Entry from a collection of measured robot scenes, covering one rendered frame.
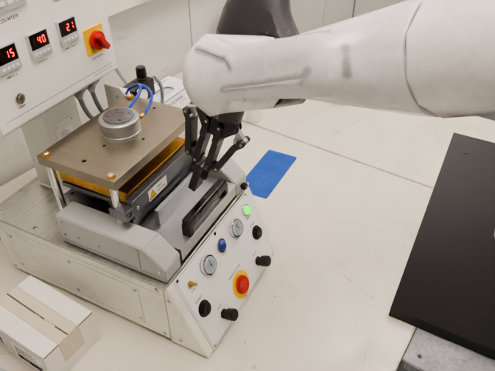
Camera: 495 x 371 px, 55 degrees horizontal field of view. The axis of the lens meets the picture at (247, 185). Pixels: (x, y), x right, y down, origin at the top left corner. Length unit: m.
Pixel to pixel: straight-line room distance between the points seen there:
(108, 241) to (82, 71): 0.36
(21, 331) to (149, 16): 1.16
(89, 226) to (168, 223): 0.15
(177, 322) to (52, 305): 0.25
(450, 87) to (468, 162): 0.71
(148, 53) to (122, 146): 0.92
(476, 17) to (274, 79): 0.19
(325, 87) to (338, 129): 1.21
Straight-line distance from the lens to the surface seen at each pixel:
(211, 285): 0.99
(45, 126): 1.05
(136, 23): 1.76
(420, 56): 0.43
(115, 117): 0.95
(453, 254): 1.09
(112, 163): 0.89
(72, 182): 0.99
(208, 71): 0.57
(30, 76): 0.97
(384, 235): 1.28
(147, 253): 0.87
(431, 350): 1.09
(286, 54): 0.49
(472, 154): 1.13
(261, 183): 1.39
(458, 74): 0.41
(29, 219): 1.11
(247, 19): 0.67
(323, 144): 1.58
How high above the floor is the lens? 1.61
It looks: 38 degrees down
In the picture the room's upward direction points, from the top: straight up
